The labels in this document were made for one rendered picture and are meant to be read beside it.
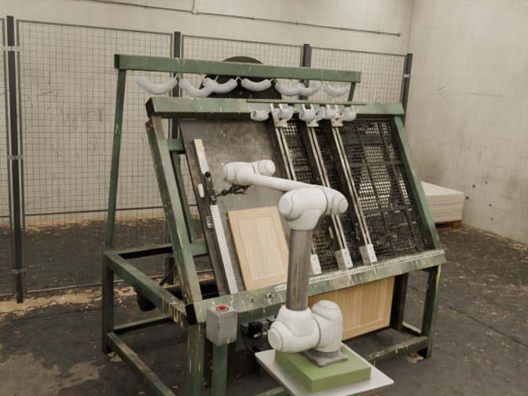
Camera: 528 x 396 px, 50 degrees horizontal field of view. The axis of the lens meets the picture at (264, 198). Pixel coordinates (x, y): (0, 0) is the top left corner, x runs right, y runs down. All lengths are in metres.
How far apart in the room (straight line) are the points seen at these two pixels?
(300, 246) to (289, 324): 0.36
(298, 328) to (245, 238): 1.00
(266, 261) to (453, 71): 6.64
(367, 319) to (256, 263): 1.32
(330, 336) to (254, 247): 0.94
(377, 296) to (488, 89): 5.26
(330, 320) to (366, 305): 1.70
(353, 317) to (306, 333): 1.74
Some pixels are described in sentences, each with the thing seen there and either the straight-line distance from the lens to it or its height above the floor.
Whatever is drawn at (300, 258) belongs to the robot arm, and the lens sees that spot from 2.52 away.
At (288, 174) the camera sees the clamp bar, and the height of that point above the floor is 1.50.
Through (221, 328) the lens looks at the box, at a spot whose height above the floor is 0.86.
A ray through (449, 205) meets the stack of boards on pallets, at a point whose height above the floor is 0.39.
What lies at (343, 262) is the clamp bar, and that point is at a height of 0.95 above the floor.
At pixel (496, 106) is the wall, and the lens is 8.99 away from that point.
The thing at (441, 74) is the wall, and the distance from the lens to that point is 9.76.
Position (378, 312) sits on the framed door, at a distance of 4.53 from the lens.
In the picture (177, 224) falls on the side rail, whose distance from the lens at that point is 3.20.
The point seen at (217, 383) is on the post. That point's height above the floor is 0.52.
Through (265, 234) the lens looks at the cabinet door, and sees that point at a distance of 3.52.
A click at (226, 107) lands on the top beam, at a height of 1.91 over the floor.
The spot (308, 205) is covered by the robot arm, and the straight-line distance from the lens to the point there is 2.44.
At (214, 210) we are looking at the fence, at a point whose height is 1.33.
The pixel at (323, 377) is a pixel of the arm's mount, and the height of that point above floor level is 0.82.
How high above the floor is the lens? 2.15
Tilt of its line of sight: 13 degrees down
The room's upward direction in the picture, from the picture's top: 4 degrees clockwise
